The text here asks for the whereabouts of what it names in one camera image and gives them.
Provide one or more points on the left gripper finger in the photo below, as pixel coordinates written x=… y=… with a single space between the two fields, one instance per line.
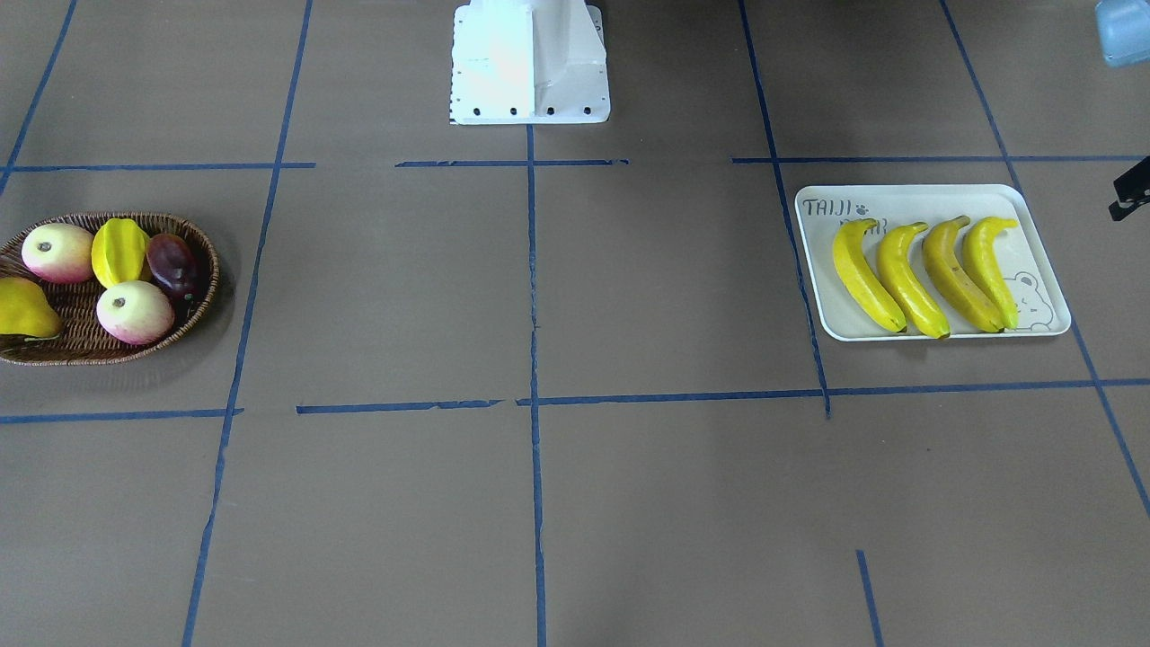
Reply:
x=1132 y=191

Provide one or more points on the yellow banana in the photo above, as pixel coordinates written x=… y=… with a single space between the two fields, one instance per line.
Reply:
x=898 y=277
x=860 y=281
x=982 y=265
x=951 y=280

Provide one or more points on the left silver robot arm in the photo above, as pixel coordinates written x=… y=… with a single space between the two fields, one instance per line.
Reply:
x=1123 y=29

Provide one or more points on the brown wicker basket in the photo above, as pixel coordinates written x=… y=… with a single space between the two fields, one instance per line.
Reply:
x=83 y=341

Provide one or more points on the dark purple fruit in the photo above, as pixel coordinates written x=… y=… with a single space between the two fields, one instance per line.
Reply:
x=173 y=267

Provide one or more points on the pink apple near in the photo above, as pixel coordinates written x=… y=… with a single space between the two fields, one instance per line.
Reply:
x=135 y=312

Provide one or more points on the pink apple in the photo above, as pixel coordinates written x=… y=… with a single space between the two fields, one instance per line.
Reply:
x=59 y=253
x=135 y=312

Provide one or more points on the yellow star fruit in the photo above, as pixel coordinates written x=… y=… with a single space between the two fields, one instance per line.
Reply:
x=118 y=253

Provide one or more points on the pink apple far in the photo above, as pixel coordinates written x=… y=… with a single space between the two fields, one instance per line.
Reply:
x=59 y=253

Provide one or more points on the white pedestal column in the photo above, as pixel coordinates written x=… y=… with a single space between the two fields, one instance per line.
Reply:
x=528 y=62

